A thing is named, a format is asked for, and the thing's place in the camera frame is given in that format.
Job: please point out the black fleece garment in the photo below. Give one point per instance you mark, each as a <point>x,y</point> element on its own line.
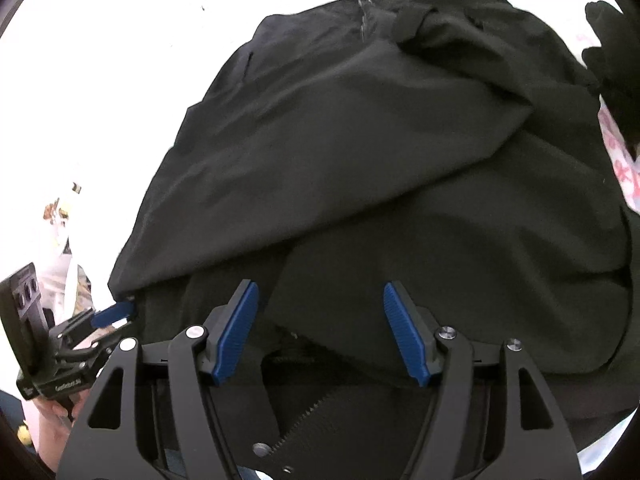
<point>612,50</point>

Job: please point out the black pants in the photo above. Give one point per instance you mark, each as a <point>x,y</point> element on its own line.
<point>375,160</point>

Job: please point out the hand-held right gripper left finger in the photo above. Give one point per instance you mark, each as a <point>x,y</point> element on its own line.
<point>237,330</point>

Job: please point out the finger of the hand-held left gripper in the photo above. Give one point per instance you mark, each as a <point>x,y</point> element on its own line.
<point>115,312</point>
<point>107,342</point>

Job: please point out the person's left hand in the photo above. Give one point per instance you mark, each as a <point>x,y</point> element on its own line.
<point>50,430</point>

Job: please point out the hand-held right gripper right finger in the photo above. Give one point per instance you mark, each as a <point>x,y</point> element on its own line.
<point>405,335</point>

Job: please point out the printed checkered blanket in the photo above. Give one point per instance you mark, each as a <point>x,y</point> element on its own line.
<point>100,85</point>

